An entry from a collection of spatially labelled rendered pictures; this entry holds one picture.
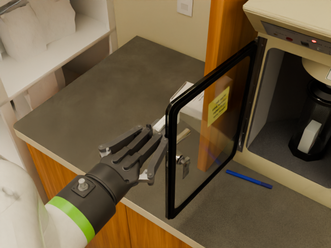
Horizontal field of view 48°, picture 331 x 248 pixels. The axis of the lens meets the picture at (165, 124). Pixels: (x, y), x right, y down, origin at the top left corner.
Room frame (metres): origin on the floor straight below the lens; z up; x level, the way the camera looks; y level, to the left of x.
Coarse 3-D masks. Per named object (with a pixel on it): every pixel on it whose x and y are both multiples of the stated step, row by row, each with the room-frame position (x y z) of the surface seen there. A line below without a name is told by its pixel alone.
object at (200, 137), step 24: (240, 72) 0.68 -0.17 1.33; (216, 96) 0.61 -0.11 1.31; (240, 96) 0.69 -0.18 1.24; (192, 120) 0.55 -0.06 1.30; (216, 120) 0.62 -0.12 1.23; (192, 144) 0.56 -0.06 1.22; (216, 144) 0.63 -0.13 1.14; (192, 168) 0.56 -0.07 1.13; (216, 168) 0.65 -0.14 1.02; (192, 192) 0.57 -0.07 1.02
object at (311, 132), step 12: (312, 108) 0.70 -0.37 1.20; (324, 108) 0.68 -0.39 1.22; (300, 120) 0.72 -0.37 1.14; (312, 120) 0.69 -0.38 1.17; (324, 120) 0.68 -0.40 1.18; (300, 132) 0.70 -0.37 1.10; (312, 132) 0.68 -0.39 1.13; (324, 132) 0.68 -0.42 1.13; (300, 144) 0.69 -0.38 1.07; (312, 144) 0.68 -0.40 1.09; (324, 144) 0.68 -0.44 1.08
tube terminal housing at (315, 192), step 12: (264, 36) 0.73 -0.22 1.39; (288, 48) 0.70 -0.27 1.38; (300, 48) 0.68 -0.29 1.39; (264, 60) 0.73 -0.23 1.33; (312, 60) 0.67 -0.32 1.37; (324, 60) 0.65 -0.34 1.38; (252, 108) 0.73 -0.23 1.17; (240, 156) 0.73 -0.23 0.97; (252, 156) 0.71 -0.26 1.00; (252, 168) 0.70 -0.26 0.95; (264, 168) 0.68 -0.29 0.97; (276, 168) 0.67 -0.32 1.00; (276, 180) 0.66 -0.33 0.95; (288, 180) 0.64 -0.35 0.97; (300, 180) 0.62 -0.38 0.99; (300, 192) 0.62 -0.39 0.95; (312, 192) 0.60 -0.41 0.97; (324, 192) 0.59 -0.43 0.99; (324, 204) 0.58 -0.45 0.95
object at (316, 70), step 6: (306, 60) 0.72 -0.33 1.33; (306, 66) 0.71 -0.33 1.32; (312, 66) 0.70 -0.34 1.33; (318, 66) 0.68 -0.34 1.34; (324, 66) 0.68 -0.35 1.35; (330, 66) 0.67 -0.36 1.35; (312, 72) 0.69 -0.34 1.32; (318, 72) 0.68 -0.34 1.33; (324, 72) 0.67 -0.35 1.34; (330, 72) 0.66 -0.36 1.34; (318, 78) 0.67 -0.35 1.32; (324, 78) 0.66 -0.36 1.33; (330, 78) 0.65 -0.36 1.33; (330, 84) 0.65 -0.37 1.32
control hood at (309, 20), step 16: (256, 0) 0.66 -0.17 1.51; (272, 0) 0.66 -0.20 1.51; (288, 0) 0.66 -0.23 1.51; (304, 0) 0.66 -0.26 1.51; (320, 0) 0.66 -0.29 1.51; (256, 16) 0.64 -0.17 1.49; (272, 16) 0.61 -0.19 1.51; (288, 16) 0.60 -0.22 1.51; (304, 16) 0.60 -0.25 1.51; (320, 16) 0.60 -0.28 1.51; (304, 32) 0.59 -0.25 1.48; (320, 32) 0.56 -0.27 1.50
